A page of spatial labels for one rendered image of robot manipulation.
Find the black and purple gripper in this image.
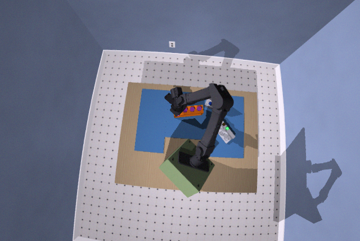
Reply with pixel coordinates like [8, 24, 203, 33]
[170, 105, 187, 117]

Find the blue flat mat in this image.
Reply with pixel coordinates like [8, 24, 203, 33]
[134, 89, 244, 158]

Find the white control panel with green and blue buttons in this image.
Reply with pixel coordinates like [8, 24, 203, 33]
[204, 99, 213, 109]

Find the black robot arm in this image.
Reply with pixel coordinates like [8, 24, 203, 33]
[164, 83, 234, 172]

